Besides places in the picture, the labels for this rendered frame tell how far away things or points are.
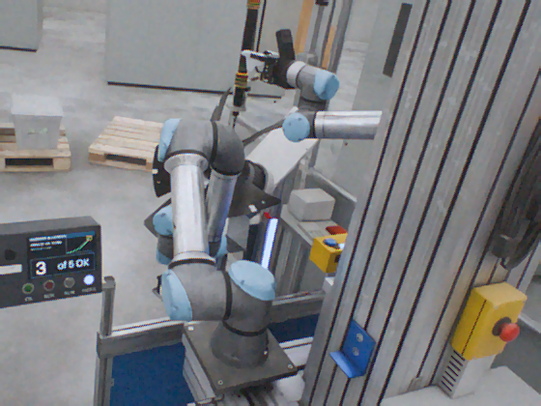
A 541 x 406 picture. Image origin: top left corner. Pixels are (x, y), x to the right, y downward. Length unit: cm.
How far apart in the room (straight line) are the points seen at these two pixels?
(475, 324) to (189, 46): 669
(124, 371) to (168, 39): 603
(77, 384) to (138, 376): 92
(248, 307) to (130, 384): 71
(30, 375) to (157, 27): 544
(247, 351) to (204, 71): 648
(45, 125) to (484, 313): 407
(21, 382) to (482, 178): 228
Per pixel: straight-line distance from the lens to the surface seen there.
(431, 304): 102
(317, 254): 190
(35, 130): 472
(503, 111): 90
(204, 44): 751
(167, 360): 184
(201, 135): 139
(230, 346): 133
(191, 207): 130
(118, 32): 736
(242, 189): 186
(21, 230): 139
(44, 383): 274
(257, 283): 123
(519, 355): 206
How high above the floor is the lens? 195
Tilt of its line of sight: 25 degrees down
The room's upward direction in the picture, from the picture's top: 9 degrees clockwise
